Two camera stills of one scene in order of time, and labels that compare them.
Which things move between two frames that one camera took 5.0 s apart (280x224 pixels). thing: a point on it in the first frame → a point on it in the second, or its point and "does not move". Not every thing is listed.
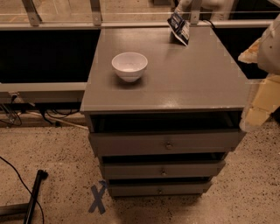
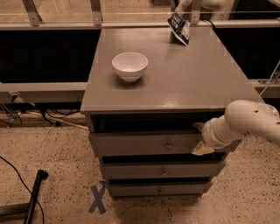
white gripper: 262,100 → 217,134
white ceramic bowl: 129,66 does not move
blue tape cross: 97,202 does not move
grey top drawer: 165,132 does not move
